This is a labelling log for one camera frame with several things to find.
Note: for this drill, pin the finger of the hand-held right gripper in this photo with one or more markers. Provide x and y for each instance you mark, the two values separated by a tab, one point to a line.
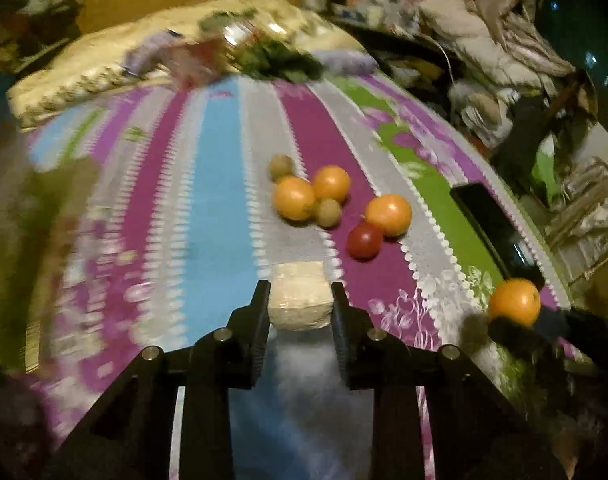
568	322
508	337

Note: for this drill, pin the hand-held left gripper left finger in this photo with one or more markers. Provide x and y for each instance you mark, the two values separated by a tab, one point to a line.
259	330

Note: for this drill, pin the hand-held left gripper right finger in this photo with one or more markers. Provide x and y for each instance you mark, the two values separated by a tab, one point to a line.
340	330

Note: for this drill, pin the mandarin orange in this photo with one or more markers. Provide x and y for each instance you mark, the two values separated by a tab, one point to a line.
295	198
331	183
388	215
514	301

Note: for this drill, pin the white foam block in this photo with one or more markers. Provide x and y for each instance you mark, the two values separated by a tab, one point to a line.
299	300

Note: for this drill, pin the red cherry tomato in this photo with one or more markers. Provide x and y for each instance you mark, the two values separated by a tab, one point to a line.
364	240

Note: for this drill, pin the black smartphone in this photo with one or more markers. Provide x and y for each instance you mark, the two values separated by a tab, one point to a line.
493	230

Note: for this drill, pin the brown longan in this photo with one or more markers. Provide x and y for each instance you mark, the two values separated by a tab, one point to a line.
281	166
328	211

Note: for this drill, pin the striped floral bedsheet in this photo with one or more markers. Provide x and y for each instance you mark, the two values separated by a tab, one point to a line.
219	185

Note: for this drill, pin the purple cloth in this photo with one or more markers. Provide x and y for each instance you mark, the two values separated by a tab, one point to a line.
346	62

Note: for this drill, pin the leafy greens in plastic bag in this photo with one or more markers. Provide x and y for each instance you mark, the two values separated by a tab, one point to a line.
279	60

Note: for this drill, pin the pink printed cup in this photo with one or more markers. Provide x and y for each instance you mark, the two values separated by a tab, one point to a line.
199	62

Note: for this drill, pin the dark flat board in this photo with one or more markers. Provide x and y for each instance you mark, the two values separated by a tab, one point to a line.
398	45

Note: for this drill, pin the purple printed packet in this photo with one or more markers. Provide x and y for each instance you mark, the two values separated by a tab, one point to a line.
151	50

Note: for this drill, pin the cream quilt with zigzag trim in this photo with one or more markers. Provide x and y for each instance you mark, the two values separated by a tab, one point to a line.
109	55

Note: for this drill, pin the pile of pale clothes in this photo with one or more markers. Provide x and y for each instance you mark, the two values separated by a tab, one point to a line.
463	25

